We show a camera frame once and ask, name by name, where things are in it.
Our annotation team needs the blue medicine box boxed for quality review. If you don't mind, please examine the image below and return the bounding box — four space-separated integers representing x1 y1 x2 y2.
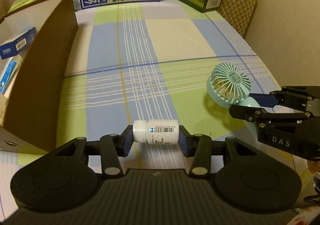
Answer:
1 27 36 59

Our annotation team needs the brown cardboard shoe box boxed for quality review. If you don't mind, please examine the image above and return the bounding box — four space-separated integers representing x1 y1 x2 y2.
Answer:
1 0 78 154

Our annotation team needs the white pill bottle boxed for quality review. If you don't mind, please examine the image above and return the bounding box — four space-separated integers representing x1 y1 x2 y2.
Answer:
133 119 179 145

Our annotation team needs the person's right hand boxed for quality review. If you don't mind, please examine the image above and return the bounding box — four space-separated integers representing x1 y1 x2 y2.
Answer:
306 159 320 203

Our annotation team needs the blue toothpaste tube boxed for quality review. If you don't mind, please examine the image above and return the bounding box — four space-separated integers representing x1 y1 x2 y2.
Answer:
1 59 17 94

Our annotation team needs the mint handheld fan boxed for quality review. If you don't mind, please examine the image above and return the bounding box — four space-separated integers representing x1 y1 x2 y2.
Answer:
206 63 260 109

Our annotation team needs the plaid tablecloth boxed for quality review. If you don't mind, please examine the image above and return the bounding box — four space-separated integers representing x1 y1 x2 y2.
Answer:
0 0 308 215

